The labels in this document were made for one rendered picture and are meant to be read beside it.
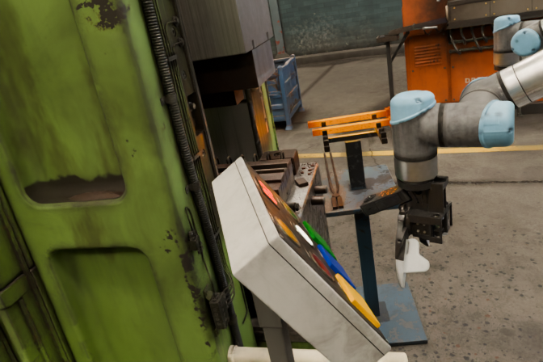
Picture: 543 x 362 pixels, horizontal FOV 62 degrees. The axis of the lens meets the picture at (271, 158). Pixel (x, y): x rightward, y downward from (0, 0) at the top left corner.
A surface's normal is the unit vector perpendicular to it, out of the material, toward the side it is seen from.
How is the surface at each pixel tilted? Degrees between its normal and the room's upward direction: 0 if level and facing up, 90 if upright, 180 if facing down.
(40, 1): 89
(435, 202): 90
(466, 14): 90
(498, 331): 0
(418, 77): 90
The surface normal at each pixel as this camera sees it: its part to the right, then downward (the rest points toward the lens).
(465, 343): -0.18, -0.92
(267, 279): 0.21, 0.31
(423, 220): -0.57, 0.38
